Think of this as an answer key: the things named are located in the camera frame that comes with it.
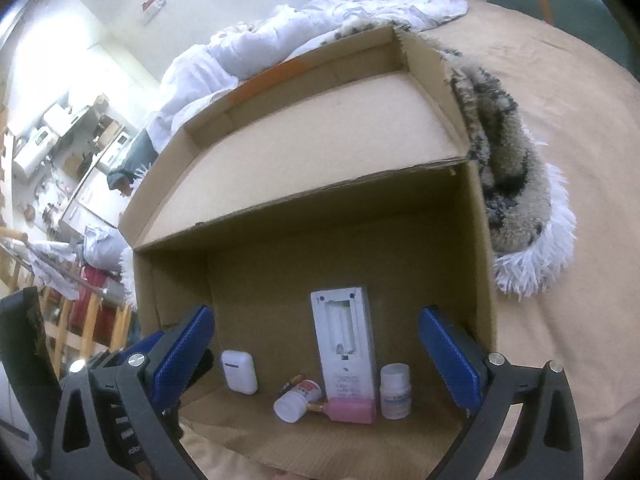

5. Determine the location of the red bag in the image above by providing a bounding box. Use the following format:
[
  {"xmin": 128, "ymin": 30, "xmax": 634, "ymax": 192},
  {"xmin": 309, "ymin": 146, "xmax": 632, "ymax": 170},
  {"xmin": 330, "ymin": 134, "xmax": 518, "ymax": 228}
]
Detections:
[{"xmin": 70, "ymin": 267, "xmax": 126, "ymax": 346}]

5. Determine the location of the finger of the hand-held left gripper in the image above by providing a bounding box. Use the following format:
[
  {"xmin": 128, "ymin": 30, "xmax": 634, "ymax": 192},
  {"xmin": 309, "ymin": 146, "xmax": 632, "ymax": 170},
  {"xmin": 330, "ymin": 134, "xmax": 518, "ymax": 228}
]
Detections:
[
  {"xmin": 87, "ymin": 331, "xmax": 168, "ymax": 368},
  {"xmin": 182, "ymin": 350, "xmax": 213, "ymax": 391}
]

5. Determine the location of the white plastic bag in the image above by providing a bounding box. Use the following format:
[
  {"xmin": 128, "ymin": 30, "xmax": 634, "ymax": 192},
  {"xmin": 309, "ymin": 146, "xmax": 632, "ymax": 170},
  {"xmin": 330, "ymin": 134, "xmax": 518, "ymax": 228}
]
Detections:
[{"xmin": 82, "ymin": 225, "xmax": 133, "ymax": 276}]

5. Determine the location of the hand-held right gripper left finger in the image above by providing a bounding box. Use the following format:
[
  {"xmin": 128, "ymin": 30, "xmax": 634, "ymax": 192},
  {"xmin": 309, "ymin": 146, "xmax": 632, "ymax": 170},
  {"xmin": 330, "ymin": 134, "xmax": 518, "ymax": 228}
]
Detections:
[{"xmin": 50, "ymin": 305, "xmax": 216, "ymax": 480}]

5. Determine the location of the white plastic device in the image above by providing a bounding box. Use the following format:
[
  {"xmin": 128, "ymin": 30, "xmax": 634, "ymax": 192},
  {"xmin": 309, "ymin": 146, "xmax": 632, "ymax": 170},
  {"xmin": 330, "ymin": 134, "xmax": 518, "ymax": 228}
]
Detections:
[{"xmin": 310, "ymin": 286, "xmax": 377, "ymax": 403}]

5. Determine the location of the white bottle red label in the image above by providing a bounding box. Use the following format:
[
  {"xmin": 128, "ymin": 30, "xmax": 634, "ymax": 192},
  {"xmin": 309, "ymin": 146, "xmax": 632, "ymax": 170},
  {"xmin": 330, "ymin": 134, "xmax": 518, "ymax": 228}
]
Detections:
[{"xmin": 274, "ymin": 379, "xmax": 323, "ymax": 423}]

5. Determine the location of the white hanging cloth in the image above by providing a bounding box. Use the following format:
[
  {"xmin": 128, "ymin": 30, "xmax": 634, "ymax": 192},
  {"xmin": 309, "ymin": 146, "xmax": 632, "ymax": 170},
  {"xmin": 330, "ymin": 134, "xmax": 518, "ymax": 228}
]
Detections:
[{"xmin": 25, "ymin": 240, "xmax": 83, "ymax": 301}]

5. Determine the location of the white kitchen appliance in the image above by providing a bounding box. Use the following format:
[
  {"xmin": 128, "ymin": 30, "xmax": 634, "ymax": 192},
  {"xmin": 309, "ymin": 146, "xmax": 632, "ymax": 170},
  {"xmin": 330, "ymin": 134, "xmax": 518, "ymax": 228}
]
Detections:
[{"xmin": 42, "ymin": 102, "xmax": 73, "ymax": 133}]

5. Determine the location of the white duvet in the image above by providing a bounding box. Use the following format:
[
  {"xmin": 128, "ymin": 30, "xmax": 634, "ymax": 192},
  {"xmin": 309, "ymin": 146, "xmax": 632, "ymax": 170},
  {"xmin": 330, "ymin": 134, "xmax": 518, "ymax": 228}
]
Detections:
[{"xmin": 150, "ymin": 0, "xmax": 471, "ymax": 156}]

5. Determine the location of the white kitchen cabinet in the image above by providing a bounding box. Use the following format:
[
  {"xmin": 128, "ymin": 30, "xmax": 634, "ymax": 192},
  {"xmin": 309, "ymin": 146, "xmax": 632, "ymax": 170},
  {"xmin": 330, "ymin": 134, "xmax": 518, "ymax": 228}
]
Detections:
[{"xmin": 60, "ymin": 160, "xmax": 131, "ymax": 231}]

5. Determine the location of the fur-trimmed patterned coat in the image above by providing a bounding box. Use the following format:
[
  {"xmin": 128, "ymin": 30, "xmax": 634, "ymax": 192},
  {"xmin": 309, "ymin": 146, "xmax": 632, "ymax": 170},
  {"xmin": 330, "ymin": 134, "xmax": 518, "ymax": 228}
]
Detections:
[{"xmin": 120, "ymin": 17, "xmax": 578, "ymax": 311}]

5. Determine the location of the teal cushion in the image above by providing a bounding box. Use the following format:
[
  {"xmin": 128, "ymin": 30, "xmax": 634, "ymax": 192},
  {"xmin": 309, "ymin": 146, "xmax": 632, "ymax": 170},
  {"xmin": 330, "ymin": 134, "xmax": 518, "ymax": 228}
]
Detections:
[
  {"xmin": 477, "ymin": 0, "xmax": 640, "ymax": 81},
  {"xmin": 107, "ymin": 130, "xmax": 161, "ymax": 193}
]

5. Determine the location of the white earbuds case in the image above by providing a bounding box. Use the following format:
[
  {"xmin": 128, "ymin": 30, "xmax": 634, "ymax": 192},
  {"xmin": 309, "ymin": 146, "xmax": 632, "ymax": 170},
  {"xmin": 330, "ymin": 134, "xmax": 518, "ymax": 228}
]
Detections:
[{"xmin": 221, "ymin": 350, "xmax": 259, "ymax": 394}]

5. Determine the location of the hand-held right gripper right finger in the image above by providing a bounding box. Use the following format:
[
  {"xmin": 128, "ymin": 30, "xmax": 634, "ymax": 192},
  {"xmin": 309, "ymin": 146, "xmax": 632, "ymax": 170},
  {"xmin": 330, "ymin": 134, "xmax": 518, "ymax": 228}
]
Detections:
[{"xmin": 419, "ymin": 305, "xmax": 586, "ymax": 480}]

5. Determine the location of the yellow wooden rack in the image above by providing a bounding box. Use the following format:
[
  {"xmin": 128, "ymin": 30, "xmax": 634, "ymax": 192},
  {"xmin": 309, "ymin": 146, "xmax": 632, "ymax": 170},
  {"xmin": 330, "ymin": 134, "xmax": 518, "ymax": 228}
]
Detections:
[{"xmin": 0, "ymin": 227, "xmax": 133, "ymax": 376}]

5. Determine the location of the white water heater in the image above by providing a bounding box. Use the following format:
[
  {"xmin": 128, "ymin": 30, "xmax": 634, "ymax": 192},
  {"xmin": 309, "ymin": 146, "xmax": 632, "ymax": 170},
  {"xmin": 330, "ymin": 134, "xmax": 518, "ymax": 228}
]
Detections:
[{"xmin": 12, "ymin": 127, "xmax": 56, "ymax": 181}]

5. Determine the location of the cardboard box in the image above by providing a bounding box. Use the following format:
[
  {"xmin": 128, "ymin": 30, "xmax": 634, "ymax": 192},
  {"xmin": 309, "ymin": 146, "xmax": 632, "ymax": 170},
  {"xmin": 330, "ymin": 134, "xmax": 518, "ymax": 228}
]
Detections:
[{"xmin": 117, "ymin": 25, "xmax": 501, "ymax": 480}]

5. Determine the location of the pink rectangular block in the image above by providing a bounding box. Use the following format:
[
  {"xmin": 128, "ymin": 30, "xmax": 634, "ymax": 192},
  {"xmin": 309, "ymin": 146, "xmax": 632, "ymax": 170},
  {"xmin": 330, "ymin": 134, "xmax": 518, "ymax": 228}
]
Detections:
[{"xmin": 325, "ymin": 397, "xmax": 378, "ymax": 424}]

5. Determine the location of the white pill bottle blue label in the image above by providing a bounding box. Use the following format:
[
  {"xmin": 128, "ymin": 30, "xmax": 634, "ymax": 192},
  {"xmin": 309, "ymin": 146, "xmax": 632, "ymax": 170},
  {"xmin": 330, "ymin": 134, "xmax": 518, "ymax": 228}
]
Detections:
[{"xmin": 379, "ymin": 363, "xmax": 413, "ymax": 420}]

